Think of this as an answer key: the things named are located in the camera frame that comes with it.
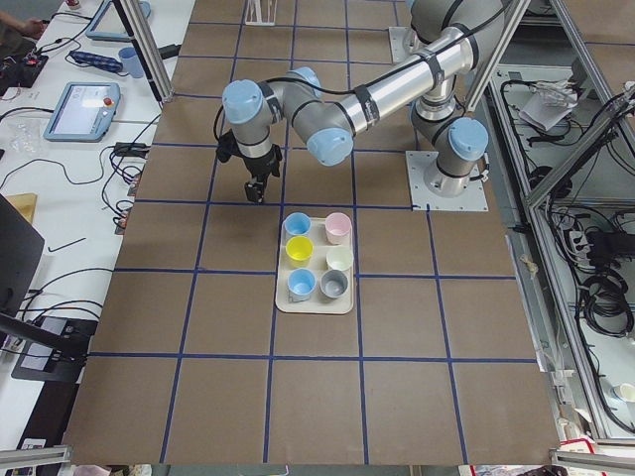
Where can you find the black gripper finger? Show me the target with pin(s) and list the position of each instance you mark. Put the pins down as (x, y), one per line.
(251, 191)
(260, 185)

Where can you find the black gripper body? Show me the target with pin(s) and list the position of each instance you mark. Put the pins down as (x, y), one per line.
(263, 166)

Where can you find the light blue plastic cup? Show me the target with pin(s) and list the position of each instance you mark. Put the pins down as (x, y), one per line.
(297, 224)

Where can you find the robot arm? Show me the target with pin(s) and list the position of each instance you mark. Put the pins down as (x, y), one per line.
(456, 38)

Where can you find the yellow plastic cup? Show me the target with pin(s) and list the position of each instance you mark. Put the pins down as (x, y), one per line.
(299, 250)

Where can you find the pink plastic cup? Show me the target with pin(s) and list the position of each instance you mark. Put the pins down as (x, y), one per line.
(337, 227)

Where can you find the pale green plastic cup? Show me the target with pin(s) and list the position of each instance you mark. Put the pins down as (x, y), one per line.
(339, 258)

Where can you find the grey plastic cup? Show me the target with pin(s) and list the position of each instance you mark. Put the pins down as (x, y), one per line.
(334, 284)

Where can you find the blue cup on desk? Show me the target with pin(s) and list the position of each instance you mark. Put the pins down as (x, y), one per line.
(131, 62)

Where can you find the cream plastic tray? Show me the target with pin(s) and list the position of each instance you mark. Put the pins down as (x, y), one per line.
(318, 303)

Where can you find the black allen key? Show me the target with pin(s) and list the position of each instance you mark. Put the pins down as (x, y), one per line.
(65, 245)

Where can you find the blue plaid pouch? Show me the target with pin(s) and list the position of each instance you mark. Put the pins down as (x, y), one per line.
(86, 59)

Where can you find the near teach pendant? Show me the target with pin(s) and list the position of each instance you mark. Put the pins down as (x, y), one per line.
(84, 112)

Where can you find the teach pendant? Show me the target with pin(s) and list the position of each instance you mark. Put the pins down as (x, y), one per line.
(106, 25)
(84, 112)

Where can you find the far teach pendant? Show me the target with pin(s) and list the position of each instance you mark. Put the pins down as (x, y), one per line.
(106, 25)

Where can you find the white wire cup rack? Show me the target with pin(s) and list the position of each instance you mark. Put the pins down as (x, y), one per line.
(261, 13)

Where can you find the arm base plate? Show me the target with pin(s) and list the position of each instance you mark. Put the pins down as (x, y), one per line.
(432, 190)
(403, 42)

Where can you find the aluminium frame post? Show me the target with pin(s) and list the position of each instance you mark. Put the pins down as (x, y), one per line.
(140, 35)

